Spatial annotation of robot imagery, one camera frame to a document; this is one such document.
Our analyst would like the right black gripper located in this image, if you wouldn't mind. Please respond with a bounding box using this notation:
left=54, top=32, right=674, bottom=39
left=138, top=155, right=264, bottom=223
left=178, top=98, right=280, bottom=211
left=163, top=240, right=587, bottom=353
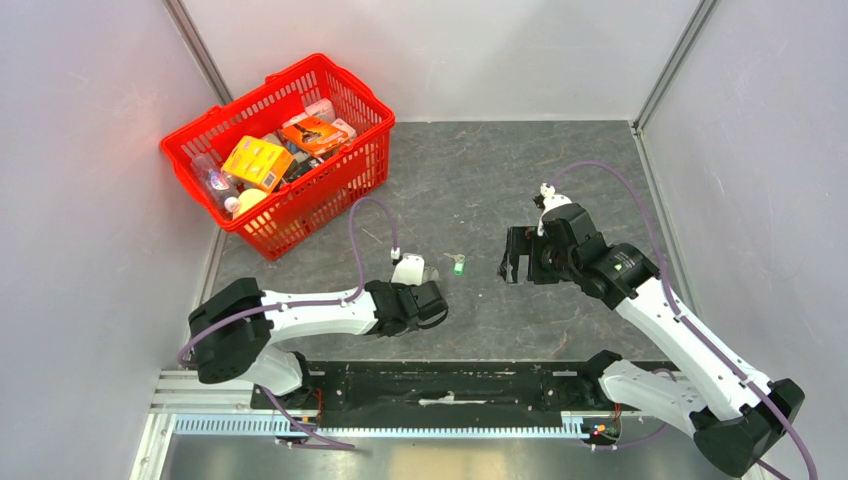
left=497, top=225, right=579, bottom=284

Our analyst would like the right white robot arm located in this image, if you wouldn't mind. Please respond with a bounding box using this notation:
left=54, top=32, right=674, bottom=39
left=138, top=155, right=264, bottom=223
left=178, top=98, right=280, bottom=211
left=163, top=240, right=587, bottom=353
left=498, top=202, right=806, bottom=477

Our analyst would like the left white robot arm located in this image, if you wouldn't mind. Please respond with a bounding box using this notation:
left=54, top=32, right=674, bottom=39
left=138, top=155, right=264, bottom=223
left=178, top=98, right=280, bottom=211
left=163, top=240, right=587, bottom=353
left=177, top=277, right=449, bottom=409

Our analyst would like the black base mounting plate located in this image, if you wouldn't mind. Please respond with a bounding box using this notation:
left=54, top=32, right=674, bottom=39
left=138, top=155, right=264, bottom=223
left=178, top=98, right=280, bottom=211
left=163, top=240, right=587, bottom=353
left=282, top=360, right=614, bottom=428

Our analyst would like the red plastic shopping basket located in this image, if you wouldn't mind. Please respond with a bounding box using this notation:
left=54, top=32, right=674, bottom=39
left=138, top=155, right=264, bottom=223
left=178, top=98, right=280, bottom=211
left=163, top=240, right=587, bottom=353
left=160, top=53, right=395, bottom=260

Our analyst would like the yellow round ball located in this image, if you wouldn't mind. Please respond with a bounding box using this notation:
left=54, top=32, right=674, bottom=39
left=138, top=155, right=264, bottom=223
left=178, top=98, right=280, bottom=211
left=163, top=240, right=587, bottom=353
left=233, top=188, right=268, bottom=218

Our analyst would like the yellow orange carton box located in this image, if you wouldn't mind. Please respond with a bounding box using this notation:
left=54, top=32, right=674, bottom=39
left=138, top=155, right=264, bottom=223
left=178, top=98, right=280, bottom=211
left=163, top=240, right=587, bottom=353
left=222, top=136, right=294, bottom=193

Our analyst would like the white small box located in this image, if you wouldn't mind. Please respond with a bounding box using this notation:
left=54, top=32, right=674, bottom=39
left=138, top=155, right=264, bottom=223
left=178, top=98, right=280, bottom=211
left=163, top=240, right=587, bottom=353
left=282, top=98, right=337, bottom=128

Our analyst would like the clear plastic bottle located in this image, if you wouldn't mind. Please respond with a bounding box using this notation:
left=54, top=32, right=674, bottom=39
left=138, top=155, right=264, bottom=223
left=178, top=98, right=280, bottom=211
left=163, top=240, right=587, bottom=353
left=190, top=153, right=241, bottom=215

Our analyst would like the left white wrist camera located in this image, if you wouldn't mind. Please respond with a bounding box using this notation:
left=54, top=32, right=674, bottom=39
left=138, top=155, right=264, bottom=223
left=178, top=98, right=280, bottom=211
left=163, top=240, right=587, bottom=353
left=390, top=254, right=440, bottom=286

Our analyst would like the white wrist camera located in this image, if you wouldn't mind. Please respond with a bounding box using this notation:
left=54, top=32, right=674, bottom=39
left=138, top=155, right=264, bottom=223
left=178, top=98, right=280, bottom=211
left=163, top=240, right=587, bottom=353
left=533, top=183, right=573, bottom=237
left=390, top=254, right=440, bottom=286

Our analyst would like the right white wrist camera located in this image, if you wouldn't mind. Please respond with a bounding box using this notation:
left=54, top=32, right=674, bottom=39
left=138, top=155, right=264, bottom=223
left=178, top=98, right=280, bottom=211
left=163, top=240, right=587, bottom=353
left=533, top=183, right=573, bottom=237

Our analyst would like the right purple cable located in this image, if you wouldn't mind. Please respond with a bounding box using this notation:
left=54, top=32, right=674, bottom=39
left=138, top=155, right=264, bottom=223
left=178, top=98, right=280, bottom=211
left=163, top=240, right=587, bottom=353
left=548, top=160, right=819, bottom=480

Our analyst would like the purple cable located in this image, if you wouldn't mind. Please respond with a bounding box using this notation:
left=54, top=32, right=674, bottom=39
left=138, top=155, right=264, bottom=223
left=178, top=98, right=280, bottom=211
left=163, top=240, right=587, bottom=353
left=175, top=196, right=402, bottom=453
left=548, top=160, right=819, bottom=480

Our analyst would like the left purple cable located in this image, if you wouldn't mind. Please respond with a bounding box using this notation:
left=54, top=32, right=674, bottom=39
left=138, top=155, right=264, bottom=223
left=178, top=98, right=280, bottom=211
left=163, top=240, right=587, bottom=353
left=175, top=196, right=402, bottom=453

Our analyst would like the white slotted cable duct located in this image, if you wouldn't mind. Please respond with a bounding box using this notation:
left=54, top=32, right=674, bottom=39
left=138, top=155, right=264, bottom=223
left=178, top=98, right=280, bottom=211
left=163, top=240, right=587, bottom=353
left=173, top=413, right=588, bottom=439

